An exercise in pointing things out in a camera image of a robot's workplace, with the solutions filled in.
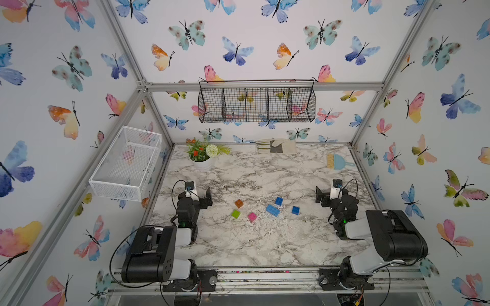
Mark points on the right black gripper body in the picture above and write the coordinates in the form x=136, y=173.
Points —
x=334, y=206

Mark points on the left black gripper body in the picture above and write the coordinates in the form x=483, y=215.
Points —
x=196, y=206

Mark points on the long light blue lego brick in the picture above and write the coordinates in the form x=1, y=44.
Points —
x=272, y=210

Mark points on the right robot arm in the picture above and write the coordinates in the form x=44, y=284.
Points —
x=394, y=240

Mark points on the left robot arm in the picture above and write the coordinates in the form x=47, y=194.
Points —
x=150, y=251

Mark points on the green lego brick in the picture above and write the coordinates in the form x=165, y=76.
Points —
x=236, y=214

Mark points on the orange lego brick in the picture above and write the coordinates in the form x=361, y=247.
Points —
x=239, y=203

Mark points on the pink lego brick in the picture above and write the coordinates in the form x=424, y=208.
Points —
x=252, y=217

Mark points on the blue hand brush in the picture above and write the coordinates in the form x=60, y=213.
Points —
x=337, y=162

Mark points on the potted flower plant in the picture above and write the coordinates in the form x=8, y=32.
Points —
x=203, y=154

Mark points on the beige folded cloth stack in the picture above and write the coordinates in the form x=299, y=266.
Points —
x=276, y=146

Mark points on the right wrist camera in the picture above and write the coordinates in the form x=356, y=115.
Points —
x=336, y=188

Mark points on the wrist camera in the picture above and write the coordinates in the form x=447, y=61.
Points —
x=336, y=188
x=190, y=190

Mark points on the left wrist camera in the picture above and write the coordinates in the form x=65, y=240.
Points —
x=190, y=190

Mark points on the white mesh wall basket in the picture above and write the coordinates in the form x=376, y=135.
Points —
x=125, y=169

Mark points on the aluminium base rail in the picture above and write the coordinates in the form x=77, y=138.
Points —
x=235, y=280

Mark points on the black wire wall basket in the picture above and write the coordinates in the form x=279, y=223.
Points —
x=248, y=101

